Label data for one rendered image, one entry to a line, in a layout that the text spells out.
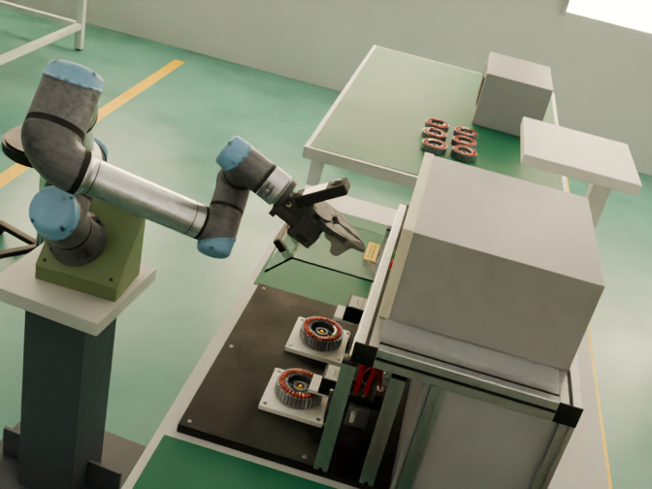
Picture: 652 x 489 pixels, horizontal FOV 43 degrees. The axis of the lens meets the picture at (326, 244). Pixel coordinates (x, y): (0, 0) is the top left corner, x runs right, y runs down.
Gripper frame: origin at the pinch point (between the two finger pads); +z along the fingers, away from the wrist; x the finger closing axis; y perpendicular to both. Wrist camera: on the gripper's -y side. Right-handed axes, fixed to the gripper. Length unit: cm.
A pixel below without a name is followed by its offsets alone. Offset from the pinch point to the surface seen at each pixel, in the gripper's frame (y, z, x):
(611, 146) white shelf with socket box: -28, 57, -111
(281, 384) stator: 37.6, 7.2, 6.2
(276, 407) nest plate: 40.6, 9.1, 10.3
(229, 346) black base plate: 48.8, -5.8, -8.0
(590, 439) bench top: 12, 79, -18
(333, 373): 28.2, 14.5, 3.6
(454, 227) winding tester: -18.9, 10.0, 7.0
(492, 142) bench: 25, 50, -221
